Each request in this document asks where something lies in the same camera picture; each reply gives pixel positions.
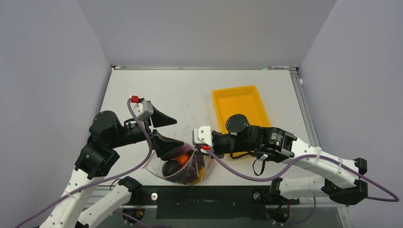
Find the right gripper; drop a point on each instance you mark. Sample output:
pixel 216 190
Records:
pixel 220 156

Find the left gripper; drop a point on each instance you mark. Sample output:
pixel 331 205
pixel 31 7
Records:
pixel 163 145

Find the orange toy pumpkin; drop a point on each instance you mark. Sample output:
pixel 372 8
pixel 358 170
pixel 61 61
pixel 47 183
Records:
pixel 182 159

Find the purple toy eggplant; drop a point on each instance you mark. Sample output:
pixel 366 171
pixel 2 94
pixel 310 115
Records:
pixel 170 168

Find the yellow toy bell pepper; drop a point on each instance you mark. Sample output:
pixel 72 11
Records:
pixel 202 175

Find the clear zip top bag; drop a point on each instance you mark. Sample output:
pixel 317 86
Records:
pixel 154 164

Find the dark red toy grapes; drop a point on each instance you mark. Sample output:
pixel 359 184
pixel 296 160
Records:
pixel 190 171

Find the yellow plastic tray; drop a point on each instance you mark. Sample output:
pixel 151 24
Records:
pixel 243 100

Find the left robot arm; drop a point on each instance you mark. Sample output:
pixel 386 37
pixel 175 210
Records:
pixel 97 158

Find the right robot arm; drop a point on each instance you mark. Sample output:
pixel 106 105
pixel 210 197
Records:
pixel 333 177

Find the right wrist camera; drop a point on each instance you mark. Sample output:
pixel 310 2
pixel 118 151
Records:
pixel 202 139

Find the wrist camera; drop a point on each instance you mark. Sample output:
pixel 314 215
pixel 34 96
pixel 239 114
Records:
pixel 140 108
pixel 202 139

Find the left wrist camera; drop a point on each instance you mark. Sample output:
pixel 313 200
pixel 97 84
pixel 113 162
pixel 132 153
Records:
pixel 140 108

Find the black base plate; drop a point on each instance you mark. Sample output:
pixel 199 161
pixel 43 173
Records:
pixel 209 202

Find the aluminium frame rail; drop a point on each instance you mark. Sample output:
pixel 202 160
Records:
pixel 186 95

